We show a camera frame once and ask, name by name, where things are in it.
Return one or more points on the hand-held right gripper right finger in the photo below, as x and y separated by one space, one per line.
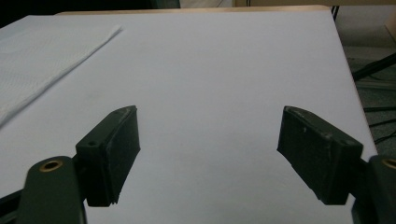
317 155

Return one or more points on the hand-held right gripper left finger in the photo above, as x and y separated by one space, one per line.
107 158

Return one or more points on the black stand leg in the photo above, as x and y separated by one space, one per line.
375 66

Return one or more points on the white cloth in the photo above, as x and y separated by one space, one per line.
40 67

